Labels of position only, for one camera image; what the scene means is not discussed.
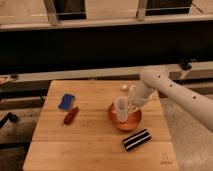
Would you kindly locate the white ceramic cup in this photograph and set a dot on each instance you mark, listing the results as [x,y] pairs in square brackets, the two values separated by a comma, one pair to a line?
[121,107]

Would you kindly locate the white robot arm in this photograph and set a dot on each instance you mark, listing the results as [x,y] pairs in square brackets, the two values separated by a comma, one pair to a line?
[200,107]

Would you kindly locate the orange ceramic bowl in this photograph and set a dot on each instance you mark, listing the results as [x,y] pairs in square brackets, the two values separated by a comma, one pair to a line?
[130,124]

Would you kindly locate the blue sponge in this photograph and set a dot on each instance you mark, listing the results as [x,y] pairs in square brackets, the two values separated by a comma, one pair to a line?
[66,101]

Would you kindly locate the black white striped block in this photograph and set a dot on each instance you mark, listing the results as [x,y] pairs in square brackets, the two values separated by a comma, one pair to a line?
[136,139]

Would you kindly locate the black table clamp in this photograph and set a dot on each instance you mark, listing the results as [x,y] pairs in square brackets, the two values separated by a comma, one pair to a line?
[186,66]

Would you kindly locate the black clamp handle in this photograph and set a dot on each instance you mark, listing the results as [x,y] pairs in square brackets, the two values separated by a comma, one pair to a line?
[8,117]

